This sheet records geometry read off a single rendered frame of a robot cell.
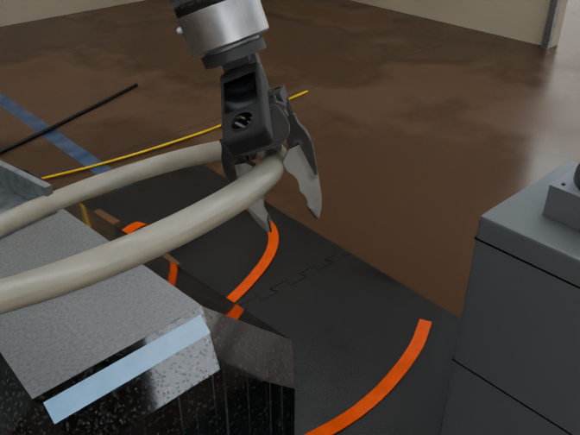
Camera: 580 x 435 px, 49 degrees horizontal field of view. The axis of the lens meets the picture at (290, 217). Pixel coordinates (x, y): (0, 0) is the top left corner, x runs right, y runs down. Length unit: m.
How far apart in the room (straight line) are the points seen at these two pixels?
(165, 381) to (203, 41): 0.65
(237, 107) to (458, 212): 2.52
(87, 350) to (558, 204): 0.97
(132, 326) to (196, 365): 0.13
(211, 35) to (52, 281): 0.29
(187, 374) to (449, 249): 1.85
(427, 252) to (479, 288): 1.30
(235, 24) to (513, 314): 1.01
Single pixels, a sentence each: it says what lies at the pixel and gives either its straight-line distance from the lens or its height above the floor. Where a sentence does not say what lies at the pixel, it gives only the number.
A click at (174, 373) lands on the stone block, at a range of 1.16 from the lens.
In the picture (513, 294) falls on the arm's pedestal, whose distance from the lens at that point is 1.47.
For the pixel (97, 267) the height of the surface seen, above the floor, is 1.24.
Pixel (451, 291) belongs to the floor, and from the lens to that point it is 2.60.
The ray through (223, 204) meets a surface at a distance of 0.61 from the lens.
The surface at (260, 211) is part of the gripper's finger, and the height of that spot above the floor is 1.19.
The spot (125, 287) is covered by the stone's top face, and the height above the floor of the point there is 0.80.
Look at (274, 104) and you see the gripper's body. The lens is 0.69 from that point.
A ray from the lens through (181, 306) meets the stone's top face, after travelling 1.20.
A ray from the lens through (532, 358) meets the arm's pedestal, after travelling 1.53.
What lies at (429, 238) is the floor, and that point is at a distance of 2.89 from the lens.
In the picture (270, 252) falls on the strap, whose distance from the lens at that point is 2.70.
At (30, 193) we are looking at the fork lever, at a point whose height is 1.08.
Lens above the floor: 1.56
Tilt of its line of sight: 32 degrees down
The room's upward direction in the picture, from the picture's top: straight up
